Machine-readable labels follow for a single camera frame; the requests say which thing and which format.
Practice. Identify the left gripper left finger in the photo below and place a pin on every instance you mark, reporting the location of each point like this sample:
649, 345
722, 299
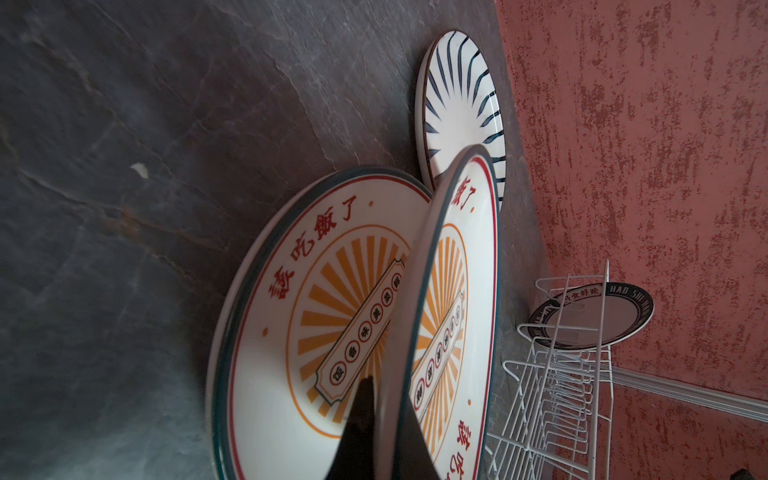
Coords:
354, 456

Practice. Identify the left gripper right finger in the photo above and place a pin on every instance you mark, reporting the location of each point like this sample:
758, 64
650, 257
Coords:
413, 457

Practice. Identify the white plate rearmost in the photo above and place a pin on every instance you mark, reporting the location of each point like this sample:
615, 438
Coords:
591, 315

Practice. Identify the blue striped white plate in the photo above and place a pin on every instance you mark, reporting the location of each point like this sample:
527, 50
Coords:
456, 106

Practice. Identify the white wire dish rack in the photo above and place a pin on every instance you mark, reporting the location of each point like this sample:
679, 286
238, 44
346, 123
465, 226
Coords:
552, 426

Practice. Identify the right aluminium corner post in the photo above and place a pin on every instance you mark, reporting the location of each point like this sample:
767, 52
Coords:
722, 401

